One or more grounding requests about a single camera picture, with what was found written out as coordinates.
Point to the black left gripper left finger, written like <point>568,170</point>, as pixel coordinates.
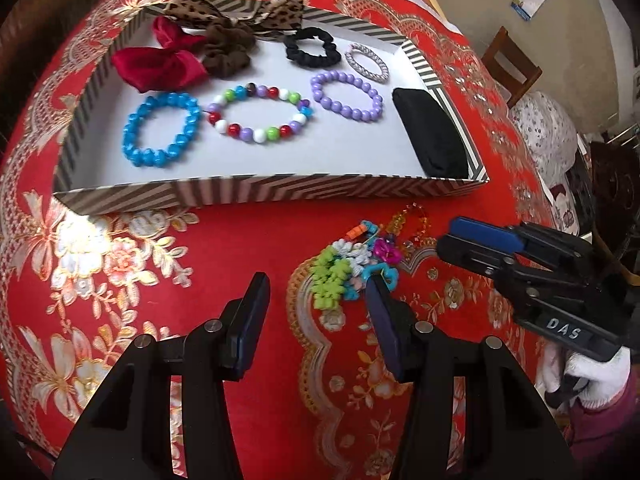
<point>124,431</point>

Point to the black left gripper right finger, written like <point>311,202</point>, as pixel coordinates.
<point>509,432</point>

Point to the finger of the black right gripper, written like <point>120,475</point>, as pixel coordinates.
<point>485,257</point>
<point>485,234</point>

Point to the black velvet cushion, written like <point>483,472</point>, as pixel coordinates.
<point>433,136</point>

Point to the black scrunchie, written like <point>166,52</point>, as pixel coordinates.
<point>312,47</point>

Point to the leopard print bow scrunchie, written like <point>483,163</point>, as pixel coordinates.
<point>230,40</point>

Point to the red satin bow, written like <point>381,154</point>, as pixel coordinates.
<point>172,66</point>

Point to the striped white jewelry tray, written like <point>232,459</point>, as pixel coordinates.
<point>332,156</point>

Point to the white gloved right hand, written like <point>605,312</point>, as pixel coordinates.
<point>606,381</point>

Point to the red gold floral tablecloth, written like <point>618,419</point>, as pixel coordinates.
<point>318,402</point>

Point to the brown wooden chair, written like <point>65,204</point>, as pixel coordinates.
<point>509,65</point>

